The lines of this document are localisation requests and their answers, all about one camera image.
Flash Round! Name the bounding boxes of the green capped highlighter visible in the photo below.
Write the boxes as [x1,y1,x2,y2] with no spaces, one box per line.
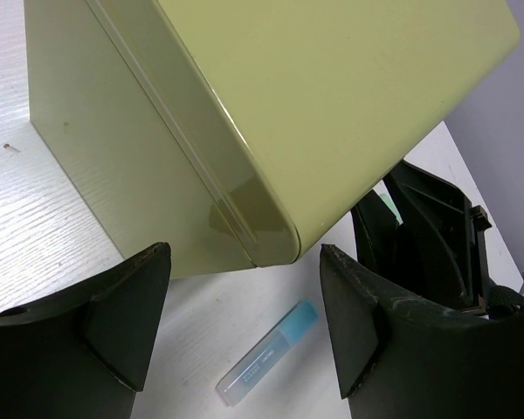
[379,192,400,217]

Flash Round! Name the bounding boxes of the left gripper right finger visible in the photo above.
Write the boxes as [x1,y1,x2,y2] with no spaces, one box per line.
[320,244,524,418]

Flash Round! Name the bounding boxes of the blue capped highlighter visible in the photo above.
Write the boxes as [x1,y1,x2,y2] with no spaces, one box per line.
[216,300,319,407]

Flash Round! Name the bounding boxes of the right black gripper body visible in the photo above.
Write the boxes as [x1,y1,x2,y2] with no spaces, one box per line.
[393,191,492,314]

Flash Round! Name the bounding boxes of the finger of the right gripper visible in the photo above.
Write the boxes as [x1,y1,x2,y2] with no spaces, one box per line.
[383,161,465,227]
[351,190,404,286]

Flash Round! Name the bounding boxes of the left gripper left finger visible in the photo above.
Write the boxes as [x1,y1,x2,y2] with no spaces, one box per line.
[0,243,171,418]

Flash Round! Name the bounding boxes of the green metal drawer toolbox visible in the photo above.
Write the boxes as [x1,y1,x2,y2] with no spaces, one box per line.
[24,1,520,278]

